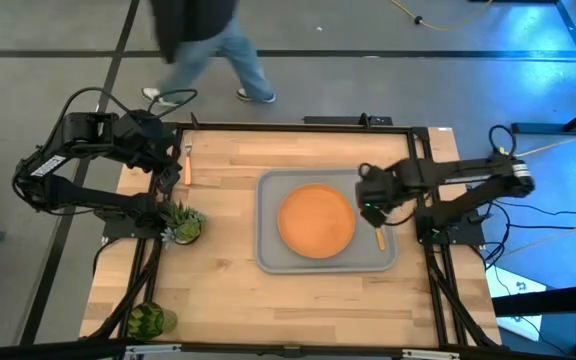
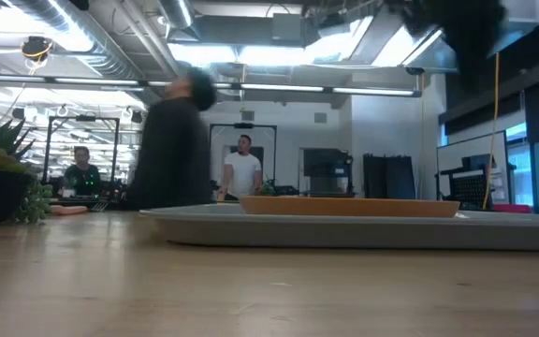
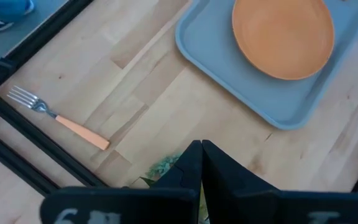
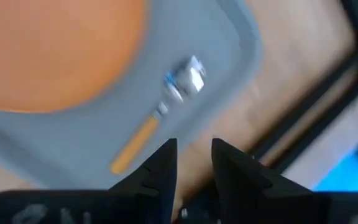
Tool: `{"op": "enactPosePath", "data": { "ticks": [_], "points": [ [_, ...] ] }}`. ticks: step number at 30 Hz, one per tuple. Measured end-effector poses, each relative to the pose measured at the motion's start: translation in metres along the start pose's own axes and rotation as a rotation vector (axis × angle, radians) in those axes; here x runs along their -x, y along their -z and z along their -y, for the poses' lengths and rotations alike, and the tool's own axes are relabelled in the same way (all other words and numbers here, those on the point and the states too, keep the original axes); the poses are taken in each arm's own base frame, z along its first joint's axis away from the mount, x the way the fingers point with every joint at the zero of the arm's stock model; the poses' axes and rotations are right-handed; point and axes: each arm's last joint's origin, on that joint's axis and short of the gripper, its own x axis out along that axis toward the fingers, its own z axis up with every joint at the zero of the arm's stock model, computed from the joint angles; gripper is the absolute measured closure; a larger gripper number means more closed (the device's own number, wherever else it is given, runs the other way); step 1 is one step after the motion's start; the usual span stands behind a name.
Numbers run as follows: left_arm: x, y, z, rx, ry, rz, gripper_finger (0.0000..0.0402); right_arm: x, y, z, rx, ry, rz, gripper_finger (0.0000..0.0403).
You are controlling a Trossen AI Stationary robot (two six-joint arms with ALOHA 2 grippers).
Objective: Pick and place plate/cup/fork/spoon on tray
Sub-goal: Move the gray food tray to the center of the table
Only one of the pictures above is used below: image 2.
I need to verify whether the black background station frame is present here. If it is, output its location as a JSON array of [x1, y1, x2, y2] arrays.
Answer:
[[42, 115, 122, 186], [209, 122, 279, 188]]

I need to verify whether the grey plastic tray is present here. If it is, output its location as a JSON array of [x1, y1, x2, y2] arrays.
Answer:
[[138, 203, 539, 252]]

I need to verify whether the red low object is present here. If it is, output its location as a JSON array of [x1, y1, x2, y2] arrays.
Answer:
[[492, 203, 533, 214]]

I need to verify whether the black perforated cart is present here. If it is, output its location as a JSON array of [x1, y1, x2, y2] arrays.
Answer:
[[435, 154, 517, 212]]

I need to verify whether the fork with orange handle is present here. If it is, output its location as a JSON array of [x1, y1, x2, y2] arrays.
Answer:
[[49, 200, 110, 217]]

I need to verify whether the black curtain panel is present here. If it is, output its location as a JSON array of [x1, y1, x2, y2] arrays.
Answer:
[[362, 153, 416, 201]]

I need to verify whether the orange plate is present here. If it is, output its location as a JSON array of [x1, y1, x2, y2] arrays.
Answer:
[[239, 195, 461, 219]]

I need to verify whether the long ceiling strip light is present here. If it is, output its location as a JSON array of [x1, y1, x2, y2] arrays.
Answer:
[[0, 73, 424, 98]]

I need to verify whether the black ceiling cable reel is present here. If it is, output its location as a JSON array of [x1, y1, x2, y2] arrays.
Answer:
[[20, 36, 55, 63]]

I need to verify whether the black monitor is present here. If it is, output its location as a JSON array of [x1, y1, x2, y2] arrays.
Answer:
[[302, 147, 356, 197]]

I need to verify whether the whiteboard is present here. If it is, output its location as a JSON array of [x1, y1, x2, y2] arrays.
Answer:
[[436, 130, 510, 207]]

